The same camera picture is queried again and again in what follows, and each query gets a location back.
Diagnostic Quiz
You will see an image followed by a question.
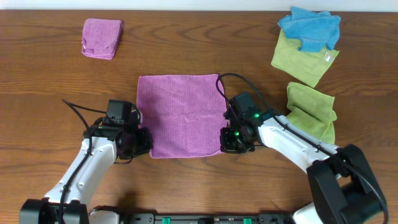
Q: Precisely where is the purple microfiber cloth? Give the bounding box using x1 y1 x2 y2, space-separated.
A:
136 74 227 159

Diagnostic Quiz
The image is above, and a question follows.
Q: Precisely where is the black cable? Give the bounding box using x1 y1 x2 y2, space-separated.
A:
57 99 108 224
215 73 389 224

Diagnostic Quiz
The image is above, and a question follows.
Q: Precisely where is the folded purple cloth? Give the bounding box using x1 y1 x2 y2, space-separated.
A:
81 18 123 60

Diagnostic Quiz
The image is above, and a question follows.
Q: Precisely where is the left black cable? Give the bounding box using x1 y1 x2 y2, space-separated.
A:
57 99 108 224

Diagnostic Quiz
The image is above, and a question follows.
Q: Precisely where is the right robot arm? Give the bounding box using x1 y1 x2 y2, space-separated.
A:
220 92 388 224

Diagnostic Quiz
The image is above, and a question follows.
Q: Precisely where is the crumpled green cloth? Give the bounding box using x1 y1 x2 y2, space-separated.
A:
287 82 337 144

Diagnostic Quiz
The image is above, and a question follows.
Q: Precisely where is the flat green cloth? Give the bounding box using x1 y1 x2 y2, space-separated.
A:
271 29 339 88

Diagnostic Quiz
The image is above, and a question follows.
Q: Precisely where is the blue microfiber cloth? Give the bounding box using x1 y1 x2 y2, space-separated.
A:
277 7 341 53

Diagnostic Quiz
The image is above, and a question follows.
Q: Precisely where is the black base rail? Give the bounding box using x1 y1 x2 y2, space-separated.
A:
90 205 299 224

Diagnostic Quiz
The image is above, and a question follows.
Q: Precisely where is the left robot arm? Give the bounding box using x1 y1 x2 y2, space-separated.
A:
19 100 153 224

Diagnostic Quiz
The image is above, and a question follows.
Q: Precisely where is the right black cable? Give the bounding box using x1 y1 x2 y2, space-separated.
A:
215 73 389 224

